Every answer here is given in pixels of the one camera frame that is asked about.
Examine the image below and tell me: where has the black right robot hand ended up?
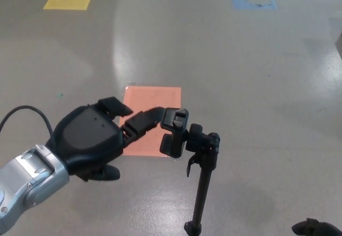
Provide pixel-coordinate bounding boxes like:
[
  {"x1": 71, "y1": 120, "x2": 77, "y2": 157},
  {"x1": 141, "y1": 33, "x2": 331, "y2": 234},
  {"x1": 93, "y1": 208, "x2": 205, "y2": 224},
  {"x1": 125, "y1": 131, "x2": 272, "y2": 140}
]
[{"x1": 291, "y1": 218, "x2": 342, "y2": 236}]

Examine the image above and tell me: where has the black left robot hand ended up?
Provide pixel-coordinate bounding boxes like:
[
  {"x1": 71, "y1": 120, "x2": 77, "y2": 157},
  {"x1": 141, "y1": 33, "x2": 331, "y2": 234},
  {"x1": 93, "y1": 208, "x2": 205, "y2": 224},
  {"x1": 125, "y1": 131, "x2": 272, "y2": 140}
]
[{"x1": 45, "y1": 96, "x2": 168, "y2": 183}]

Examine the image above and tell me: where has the black phone stand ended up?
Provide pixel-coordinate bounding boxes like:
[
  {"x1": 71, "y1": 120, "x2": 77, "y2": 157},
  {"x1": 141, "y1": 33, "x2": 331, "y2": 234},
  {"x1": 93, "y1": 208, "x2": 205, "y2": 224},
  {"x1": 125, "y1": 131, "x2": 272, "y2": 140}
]
[{"x1": 159, "y1": 107, "x2": 221, "y2": 236}]

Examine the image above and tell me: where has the orange floor marker patch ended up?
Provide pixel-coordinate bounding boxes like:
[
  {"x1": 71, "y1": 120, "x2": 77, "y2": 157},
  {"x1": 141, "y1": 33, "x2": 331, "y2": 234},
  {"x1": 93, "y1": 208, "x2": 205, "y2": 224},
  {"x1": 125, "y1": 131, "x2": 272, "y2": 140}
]
[{"x1": 117, "y1": 85, "x2": 182, "y2": 157}]

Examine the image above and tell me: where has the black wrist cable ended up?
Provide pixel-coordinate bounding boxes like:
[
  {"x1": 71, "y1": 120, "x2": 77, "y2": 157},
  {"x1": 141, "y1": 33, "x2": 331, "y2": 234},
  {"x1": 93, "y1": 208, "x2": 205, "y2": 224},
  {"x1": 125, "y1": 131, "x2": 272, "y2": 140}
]
[{"x1": 0, "y1": 105, "x2": 56, "y2": 146}]

